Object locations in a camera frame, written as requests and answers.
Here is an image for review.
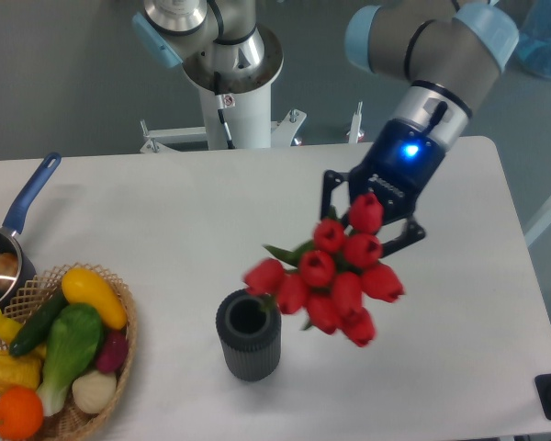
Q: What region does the blue plastic bag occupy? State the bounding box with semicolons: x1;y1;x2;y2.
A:
515;0;551;79

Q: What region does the small yellow banana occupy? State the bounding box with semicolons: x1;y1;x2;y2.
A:
0;309;23;345

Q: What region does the green cucumber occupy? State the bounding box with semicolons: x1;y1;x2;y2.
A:
8;289;68;356

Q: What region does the black cable on pedestal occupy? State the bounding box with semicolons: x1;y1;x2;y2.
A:
212;72;237;150

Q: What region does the blue handled saucepan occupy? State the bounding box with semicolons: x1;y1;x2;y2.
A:
0;153;62;310

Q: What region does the orange fruit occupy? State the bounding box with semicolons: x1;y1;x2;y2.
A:
0;387;44;440

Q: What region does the yellow corn cob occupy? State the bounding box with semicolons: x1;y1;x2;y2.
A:
0;350;42;395

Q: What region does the woven wicker basket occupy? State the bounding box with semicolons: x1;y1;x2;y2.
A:
4;263;138;440

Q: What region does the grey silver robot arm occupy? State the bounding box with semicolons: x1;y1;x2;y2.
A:
132;1;519;255

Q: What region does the red tulip bouquet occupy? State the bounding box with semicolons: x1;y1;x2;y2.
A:
242;194;405;347

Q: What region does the green lettuce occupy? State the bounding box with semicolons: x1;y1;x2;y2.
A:
37;303;103;417

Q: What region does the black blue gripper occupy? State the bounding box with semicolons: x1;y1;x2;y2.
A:
320;118;446;259

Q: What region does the yellow squash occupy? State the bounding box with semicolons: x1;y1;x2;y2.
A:
61;267;128;331

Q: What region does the purple red radish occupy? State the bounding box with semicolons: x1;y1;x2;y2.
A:
95;330;129;374

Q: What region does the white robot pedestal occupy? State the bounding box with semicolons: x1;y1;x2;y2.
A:
141;25;307;153

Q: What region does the white garlic bulb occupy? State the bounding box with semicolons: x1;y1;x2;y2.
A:
72;370;117;414

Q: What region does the dark grey ribbed vase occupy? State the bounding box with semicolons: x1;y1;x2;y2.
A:
215;289;281;382

